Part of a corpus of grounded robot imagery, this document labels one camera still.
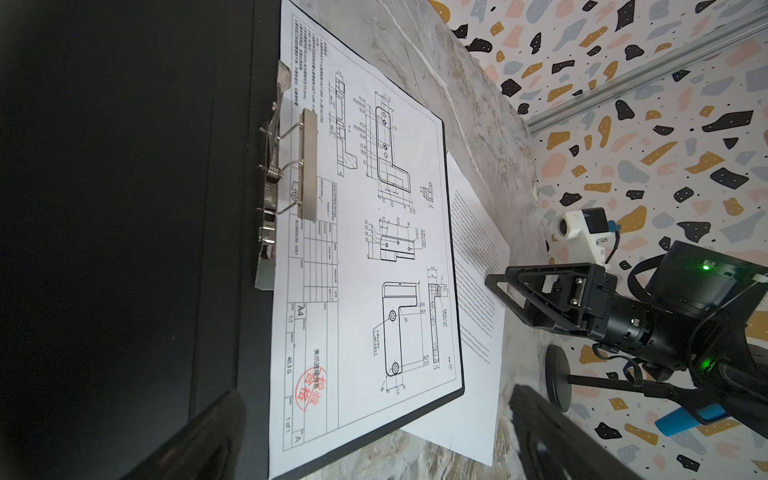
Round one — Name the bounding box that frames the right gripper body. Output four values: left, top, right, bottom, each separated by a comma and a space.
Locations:
590, 263, 767, 384

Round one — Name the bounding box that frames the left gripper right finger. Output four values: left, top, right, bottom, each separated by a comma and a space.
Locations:
509, 385, 639, 480

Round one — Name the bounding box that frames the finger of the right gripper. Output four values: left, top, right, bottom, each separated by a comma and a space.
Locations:
485, 265, 585, 336

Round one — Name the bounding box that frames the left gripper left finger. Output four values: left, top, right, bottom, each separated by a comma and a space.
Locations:
125, 390, 246, 479

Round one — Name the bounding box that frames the text printed paper sheet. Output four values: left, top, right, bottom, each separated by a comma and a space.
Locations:
404, 157, 510, 466

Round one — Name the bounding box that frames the technical drawing paper sheet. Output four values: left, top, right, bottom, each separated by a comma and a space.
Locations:
268, 1, 465, 479

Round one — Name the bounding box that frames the orange and black folder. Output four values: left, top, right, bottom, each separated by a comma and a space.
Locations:
0, 0, 466, 480

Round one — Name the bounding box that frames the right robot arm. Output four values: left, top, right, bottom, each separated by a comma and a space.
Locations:
485, 241, 767, 436

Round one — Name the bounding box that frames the blue toy microphone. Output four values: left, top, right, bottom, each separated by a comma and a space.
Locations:
654, 404, 730, 437

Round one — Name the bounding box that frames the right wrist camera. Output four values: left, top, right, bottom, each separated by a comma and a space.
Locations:
554, 207, 621, 266

